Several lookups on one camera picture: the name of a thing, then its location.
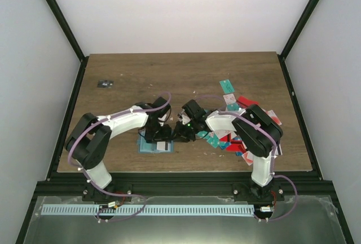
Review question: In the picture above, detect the white magnetic stripe card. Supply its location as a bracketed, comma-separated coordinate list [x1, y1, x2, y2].
[156, 141, 173, 152]

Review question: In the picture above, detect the blue leather card holder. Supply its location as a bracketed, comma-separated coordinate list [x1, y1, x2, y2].
[138, 134, 174, 154]

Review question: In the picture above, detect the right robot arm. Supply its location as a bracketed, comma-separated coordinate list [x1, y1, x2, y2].
[171, 100, 283, 201]

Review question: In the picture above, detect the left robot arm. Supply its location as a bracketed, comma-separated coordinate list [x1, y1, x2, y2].
[64, 96, 171, 201]

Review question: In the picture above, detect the white card with red pattern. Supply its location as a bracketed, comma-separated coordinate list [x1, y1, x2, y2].
[223, 93, 236, 105]

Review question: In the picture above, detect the teal card top right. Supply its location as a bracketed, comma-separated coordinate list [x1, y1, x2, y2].
[219, 79, 235, 94]

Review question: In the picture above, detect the small black card far left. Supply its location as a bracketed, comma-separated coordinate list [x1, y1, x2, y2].
[97, 80, 114, 88]

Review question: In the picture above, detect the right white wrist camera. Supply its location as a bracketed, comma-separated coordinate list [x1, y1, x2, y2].
[178, 110, 190, 125]

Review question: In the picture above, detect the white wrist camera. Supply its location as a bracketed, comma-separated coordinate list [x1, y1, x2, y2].
[178, 110, 190, 125]
[158, 114, 169, 126]

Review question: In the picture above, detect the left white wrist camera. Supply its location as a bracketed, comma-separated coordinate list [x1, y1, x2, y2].
[158, 114, 169, 126]

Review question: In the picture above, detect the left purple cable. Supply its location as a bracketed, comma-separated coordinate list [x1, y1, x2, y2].
[68, 91, 173, 223]

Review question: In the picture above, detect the purple cable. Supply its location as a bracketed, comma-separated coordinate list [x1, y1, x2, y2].
[68, 91, 173, 223]
[194, 94, 298, 223]

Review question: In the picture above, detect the light blue slotted cable duct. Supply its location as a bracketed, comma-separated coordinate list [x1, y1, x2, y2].
[41, 204, 254, 217]

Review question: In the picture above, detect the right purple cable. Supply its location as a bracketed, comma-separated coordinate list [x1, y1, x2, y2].
[194, 94, 298, 223]

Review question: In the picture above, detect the black aluminium frame rail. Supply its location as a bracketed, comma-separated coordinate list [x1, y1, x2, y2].
[34, 171, 336, 197]

